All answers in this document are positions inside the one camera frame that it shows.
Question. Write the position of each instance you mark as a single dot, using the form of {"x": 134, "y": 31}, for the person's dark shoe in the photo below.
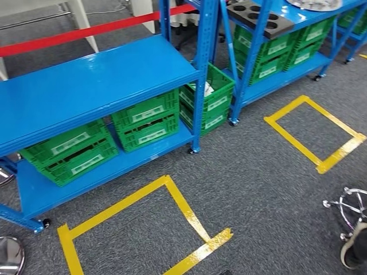
{"x": 355, "y": 250}

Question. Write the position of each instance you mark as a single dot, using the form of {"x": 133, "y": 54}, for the dark foam tray with holes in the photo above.
{"x": 286, "y": 24}

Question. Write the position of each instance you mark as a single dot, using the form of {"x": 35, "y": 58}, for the white desk with metal bar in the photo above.
{"x": 83, "y": 22}

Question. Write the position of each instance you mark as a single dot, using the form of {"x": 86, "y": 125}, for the chrome stanchion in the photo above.
{"x": 10, "y": 258}

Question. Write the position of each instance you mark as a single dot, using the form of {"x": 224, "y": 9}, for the chrome stool base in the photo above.
{"x": 353, "y": 208}

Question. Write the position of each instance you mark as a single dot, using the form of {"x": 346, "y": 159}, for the white plastic part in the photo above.
{"x": 207, "y": 90}

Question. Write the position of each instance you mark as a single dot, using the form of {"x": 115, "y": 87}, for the long red barrier belt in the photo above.
{"x": 86, "y": 32}

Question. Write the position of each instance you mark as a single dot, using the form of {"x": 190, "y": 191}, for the black office chair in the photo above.
{"x": 183, "y": 36}

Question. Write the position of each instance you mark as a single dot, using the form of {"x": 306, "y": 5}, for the blue metal shelf rack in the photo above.
{"x": 86, "y": 83}
{"x": 248, "y": 68}
{"x": 356, "y": 45}

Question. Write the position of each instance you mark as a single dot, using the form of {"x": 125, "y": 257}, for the silver plastic hubcap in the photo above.
{"x": 315, "y": 4}

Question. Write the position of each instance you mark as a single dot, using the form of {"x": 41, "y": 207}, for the yellow floor tape square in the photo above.
{"x": 322, "y": 167}
{"x": 65, "y": 237}

